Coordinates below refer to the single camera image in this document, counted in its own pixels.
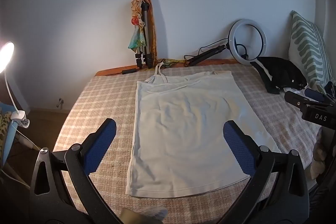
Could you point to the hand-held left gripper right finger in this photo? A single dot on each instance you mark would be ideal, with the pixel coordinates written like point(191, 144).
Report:
point(237, 142)

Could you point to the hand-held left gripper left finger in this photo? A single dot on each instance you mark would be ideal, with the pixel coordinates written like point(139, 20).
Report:
point(102, 141)

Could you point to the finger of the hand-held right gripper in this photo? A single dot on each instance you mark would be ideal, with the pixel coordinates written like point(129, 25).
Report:
point(299, 100)
point(317, 95)

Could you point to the white camisole top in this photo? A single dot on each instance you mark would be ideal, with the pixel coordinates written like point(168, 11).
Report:
point(189, 134)

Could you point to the person's right hand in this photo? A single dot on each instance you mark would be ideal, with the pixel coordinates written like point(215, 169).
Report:
point(319, 158)

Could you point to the black garment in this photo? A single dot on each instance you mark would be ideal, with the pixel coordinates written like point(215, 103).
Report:
point(283, 74)

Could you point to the beige plaid blanket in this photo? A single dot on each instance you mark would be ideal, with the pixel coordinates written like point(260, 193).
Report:
point(86, 111)

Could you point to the green patterned white pillow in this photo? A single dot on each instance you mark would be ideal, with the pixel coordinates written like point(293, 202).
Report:
point(307, 50)

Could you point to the blue chair with patterned cloth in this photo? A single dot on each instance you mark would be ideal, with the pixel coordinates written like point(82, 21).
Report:
point(5, 134)

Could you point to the yellow green printed cloth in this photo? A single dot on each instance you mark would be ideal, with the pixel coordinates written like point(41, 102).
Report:
point(172, 63)

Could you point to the silver black folded tripod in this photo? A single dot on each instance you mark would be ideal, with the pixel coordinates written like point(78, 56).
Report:
point(147, 35)

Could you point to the colourful printed scarf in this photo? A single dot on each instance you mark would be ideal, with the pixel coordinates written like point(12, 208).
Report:
point(137, 27)

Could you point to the white clip desk lamp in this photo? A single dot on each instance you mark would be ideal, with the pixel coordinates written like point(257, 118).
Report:
point(8, 53)

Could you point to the small metal wall hook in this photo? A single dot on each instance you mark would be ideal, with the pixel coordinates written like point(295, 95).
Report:
point(61, 102)

